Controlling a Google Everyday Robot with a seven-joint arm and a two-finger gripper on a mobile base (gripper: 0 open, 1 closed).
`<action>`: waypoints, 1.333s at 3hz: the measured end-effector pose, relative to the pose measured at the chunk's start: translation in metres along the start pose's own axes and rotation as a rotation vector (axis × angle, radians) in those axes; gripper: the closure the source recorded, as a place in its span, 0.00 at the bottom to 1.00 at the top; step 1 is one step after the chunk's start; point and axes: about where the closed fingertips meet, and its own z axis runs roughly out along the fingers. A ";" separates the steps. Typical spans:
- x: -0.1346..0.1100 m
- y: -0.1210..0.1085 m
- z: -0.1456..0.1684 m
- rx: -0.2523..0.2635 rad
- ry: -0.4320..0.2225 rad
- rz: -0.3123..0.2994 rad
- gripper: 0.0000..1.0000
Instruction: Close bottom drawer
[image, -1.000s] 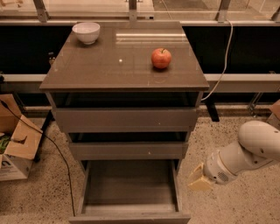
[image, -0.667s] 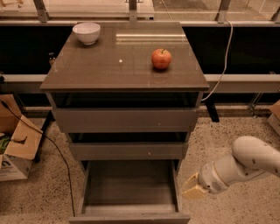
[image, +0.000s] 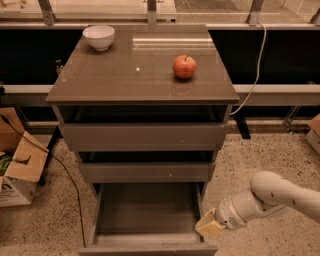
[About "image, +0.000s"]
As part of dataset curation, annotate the grey middle drawer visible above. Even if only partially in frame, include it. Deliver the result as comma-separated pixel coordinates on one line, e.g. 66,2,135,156
79,151,216,183

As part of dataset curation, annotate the grey bottom drawer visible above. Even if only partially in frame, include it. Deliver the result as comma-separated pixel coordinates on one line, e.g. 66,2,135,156
79,183,217,256

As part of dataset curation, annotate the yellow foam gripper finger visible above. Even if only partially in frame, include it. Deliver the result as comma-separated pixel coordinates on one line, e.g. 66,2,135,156
203,208,216,220
195,216,225,237

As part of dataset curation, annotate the grey drawer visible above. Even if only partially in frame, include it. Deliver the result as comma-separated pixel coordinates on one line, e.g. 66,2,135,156
58,116,226,152
79,151,216,183
79,183,217,256

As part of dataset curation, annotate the open cardboard box left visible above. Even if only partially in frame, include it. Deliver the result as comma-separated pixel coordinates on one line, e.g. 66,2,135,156
0,107,48,207

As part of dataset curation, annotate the black floor cable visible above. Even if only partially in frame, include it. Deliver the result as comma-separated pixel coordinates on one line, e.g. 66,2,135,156
0,113,87,248

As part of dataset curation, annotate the white hanging cable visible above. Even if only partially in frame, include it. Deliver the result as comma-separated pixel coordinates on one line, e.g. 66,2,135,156
229,23,268,117

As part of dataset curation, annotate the grey top drawer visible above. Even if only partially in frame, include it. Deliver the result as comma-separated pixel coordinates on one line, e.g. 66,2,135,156
58,116,226,152

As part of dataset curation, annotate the cardboard box right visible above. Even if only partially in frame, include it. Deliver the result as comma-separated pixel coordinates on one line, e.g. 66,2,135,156
306,114,320,155

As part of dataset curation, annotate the metal window railing frame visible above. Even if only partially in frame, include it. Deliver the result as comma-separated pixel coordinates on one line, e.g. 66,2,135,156
0,0,320,30

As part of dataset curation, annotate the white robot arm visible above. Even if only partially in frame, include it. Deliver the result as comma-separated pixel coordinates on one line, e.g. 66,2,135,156
195,171,320,237

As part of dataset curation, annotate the grey drawer cabinet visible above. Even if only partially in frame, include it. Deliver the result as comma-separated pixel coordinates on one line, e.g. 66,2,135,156
45,24,240,188

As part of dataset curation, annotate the white ceramic bowl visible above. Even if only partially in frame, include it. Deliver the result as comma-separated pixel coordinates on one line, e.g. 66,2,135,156
82,25,115,51

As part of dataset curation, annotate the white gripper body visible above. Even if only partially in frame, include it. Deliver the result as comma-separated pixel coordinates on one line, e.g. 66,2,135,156
216,197,246,231

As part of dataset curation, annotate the red apple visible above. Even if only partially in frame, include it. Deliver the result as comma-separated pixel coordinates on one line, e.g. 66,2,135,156
173,55,196,79

